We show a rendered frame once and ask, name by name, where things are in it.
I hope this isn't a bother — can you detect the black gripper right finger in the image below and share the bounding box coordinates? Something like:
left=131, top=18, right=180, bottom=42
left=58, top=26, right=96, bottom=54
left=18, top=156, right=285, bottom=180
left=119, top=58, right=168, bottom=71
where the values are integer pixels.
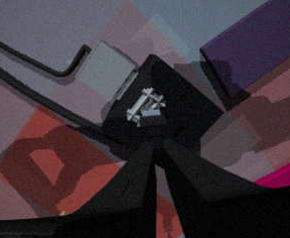
left=161, top=139, right=290, bottom=238

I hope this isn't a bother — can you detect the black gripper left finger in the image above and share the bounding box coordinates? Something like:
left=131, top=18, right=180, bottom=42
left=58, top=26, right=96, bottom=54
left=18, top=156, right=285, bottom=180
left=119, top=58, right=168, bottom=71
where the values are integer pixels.
left=0, top=140, right=157, bottom=238

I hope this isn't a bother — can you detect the magenta rectangular block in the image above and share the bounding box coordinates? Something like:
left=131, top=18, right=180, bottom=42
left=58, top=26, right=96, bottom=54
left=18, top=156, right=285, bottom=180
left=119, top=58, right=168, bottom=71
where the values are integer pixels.
left=253, top=163, right=290, bottom=187

